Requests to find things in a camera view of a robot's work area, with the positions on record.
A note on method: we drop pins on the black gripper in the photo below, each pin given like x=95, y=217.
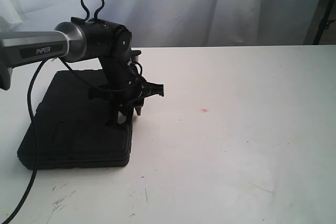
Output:
x=123, y=77

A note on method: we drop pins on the black plastic tool case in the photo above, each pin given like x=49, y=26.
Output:
x=69, y=129

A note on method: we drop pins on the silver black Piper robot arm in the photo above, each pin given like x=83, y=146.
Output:
x=75, y=41

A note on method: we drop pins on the white backdrop curtain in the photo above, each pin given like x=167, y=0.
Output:
x=176, y=23

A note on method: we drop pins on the black stand pole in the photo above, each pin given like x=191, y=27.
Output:
x=325, y=22

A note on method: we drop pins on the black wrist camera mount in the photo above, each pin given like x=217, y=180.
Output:
x=155, y=90

